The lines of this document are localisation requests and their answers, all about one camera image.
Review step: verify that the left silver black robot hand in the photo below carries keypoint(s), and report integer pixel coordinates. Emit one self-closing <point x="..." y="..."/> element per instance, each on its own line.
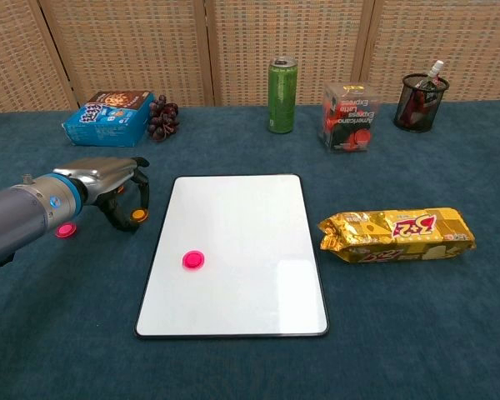
<point x="102" y="175"/>

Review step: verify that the pink round token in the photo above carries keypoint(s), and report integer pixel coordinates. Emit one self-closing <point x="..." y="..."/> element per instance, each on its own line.
<point x="66" y="231"/>
<point x="193" y="260"/>

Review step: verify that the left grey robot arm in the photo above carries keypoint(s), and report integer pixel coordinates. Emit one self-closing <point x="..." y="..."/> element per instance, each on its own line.
<point x="21" y="216"/>

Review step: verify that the white rectangular board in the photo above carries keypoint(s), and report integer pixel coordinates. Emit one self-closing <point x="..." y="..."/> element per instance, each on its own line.
<point x="241" y="233"/>

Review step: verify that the blue cookie box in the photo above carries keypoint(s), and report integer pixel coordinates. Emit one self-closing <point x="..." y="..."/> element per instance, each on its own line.
<point x="108" y="123"/>

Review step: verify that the dark purple grape bunch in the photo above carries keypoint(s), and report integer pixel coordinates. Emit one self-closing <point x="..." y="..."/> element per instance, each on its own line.
<point x="163" y="118"/>

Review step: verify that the woven bamboo folding screen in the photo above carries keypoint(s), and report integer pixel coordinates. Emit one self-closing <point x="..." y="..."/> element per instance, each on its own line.
<point x="129" y="41"/>

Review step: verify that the green drink can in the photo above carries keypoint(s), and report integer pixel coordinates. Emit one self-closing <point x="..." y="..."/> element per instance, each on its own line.
<point x="282" y="100"/>

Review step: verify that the blue table cloth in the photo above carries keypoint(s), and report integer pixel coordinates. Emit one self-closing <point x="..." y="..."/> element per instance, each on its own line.
<point x="250" y="366"/>

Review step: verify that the clear coffee capsule box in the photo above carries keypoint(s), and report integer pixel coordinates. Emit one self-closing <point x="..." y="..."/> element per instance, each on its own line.
<point x="350" y="118"/>

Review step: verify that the gold biscuit packet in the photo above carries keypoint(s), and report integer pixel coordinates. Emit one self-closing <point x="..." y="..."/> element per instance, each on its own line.
<point x="400" y="239"/>

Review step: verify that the red item in holder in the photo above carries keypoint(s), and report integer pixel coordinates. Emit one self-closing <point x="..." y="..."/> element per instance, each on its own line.
<point x="416" y="102"/>

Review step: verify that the black mesh pen holder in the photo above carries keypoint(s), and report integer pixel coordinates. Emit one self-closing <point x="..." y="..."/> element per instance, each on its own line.
<point x="421" y="112"/>

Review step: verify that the white tube in holder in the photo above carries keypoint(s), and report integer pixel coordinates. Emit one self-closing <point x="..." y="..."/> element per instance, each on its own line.
<point x="434" y="70"/>

